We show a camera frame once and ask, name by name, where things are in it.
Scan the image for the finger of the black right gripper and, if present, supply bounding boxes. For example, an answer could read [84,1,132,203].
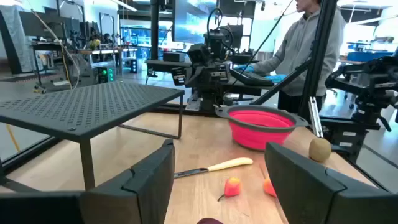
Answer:
[191,65,203,94]
[201,65,215,94]

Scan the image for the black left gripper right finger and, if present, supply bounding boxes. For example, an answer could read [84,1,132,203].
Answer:
[264,142,398,224]

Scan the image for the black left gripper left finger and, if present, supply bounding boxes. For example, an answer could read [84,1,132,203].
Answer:
[0,139,176,224]

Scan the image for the small orange pear with stem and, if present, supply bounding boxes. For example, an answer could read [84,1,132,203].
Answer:
[217,176,243,202]
[262,178,277,198]

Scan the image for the brown kiwi fruit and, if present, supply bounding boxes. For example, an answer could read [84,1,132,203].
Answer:
[308,138,332,163]

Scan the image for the red collapsible colander bowl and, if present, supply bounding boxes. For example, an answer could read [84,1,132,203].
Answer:
[215,104,309,151]

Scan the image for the knife with cream handle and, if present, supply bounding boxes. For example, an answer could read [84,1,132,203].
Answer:
[174,157,254,179]

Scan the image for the dark red plum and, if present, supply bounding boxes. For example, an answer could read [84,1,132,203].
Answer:
[197,217,224,224]

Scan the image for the person's hand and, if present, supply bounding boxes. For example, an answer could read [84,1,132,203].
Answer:
[265,73,289,84]
[233,63,255,74]

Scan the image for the black keyboard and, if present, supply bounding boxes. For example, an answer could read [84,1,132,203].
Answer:
[229,68,275,88]

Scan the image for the large display screen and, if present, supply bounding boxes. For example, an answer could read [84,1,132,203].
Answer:
[172,0,218,44]

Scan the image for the silver aluminium bar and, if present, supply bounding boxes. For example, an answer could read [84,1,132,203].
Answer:
[307,96,325,139]

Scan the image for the person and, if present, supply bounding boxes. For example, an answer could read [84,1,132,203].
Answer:
[233,0,348,115]

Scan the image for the computer with green lights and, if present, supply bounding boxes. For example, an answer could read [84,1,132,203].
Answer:
[91,61,117,84]

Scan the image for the black perforated metal shelf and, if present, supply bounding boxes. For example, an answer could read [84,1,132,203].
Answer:
[0,81,185,191]

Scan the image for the black workbench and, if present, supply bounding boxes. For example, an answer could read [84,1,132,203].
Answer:
[30,40,139,91]

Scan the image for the grey fabric cover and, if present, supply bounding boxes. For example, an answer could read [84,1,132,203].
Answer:
[0,4,35,75]

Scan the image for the yellow cable with black end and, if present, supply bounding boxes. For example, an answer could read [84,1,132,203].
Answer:
[5,123,21,154]

